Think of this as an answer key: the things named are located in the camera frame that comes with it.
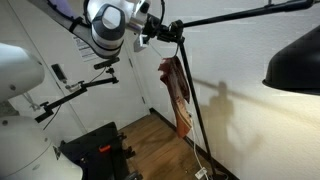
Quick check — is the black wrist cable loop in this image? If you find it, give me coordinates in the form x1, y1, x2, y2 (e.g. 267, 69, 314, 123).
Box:
151, 0, 167, 34

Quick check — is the black articulated camera mount arm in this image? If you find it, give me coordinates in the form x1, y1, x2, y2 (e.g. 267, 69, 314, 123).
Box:
34, 67, 120, 124

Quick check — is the white door with notice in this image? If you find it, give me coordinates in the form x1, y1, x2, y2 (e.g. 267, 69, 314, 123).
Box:
14, 0, 151, 134

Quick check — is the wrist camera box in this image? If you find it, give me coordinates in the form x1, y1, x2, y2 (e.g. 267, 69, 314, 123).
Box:
133, 33, 149, 53

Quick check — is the white power cord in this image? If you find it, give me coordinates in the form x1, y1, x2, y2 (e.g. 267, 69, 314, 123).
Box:
188, 113, 205, 173

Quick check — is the orange tag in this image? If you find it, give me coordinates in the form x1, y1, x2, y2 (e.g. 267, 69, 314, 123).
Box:
98, 144, 112, 154

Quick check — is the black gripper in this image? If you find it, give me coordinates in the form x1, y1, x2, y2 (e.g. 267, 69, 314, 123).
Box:
143, 14, 186, 44

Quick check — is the red white hanging towel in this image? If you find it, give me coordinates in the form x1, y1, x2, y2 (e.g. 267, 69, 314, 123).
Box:
157, 55, 194, 139

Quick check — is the black bar camera near notice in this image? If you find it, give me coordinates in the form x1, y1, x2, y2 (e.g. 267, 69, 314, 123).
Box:
93, 56, 121, 71

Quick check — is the silver door lever handle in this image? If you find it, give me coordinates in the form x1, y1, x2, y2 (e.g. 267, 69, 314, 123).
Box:
64, 81, 84, 94

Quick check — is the thin black camera cable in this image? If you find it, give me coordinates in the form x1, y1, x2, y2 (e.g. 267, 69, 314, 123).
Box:
42, 68, 108, 132

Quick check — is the black door keypad lock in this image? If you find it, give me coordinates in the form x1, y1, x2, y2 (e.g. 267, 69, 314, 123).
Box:
50, 63, 68, 83

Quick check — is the white power adapter block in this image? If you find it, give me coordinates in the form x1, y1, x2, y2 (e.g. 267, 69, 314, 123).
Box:
194, 167, 209, 180

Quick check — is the white paper notice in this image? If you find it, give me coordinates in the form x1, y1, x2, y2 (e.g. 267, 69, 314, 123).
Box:
72, 34, 101, 63

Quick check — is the black wheeled equipment case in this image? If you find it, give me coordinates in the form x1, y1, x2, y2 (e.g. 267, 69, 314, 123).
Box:
59, 121, 144, 180

